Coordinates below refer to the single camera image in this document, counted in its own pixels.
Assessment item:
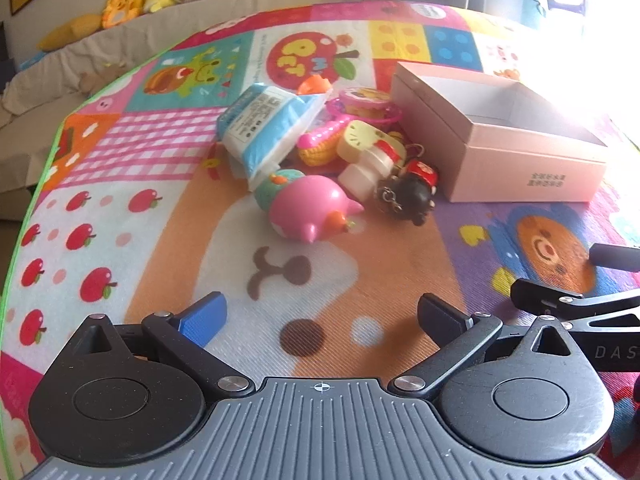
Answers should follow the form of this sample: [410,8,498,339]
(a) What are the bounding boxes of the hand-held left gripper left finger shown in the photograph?
[75,291,253,402]

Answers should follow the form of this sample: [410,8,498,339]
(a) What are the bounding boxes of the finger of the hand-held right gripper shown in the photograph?
[588,243,640,269]
[509,277,640,332]

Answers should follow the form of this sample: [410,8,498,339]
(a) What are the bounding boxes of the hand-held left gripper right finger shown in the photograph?
[389,293,581,401]

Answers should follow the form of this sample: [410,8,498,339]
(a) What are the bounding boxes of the black doll keychain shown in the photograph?
[375,157,439,227]

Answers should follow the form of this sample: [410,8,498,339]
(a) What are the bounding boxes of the pink cardboard box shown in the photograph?
[389,61,609,204]

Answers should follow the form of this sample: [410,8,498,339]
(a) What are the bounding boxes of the teal round toy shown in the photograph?
[254,168,306,212]

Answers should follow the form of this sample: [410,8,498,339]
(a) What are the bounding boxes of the pink pig toy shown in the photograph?
[269,175,366,245]

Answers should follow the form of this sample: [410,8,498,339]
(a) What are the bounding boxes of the yellow toy corn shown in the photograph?
[297,127,347,167]

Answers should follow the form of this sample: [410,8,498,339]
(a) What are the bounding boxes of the orange plastic toy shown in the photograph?
[297,75,332,97]

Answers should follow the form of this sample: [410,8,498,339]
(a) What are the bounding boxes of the colourful printed play mat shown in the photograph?
[0,2,640,480]

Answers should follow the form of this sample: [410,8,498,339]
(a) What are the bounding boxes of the blue printed cushion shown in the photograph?
[520,0,552,32]

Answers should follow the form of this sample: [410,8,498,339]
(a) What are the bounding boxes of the beige sofa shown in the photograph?
[0,0,381,221]

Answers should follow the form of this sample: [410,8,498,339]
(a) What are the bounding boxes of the yellow pillow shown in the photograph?
[39,14,103,52]

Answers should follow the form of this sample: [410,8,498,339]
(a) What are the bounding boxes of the yellow plush toy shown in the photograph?
[101,0,143,30]

